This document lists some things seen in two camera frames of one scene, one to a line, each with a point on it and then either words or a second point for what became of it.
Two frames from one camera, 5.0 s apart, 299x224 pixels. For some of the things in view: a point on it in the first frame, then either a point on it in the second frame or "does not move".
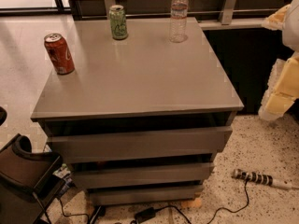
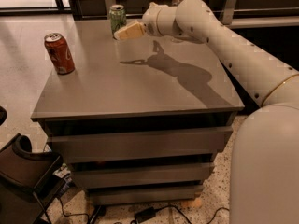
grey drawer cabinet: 140,120 does not move
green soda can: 119,22 does not move
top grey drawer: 139,145 does not move
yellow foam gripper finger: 282,88 -> 159,20
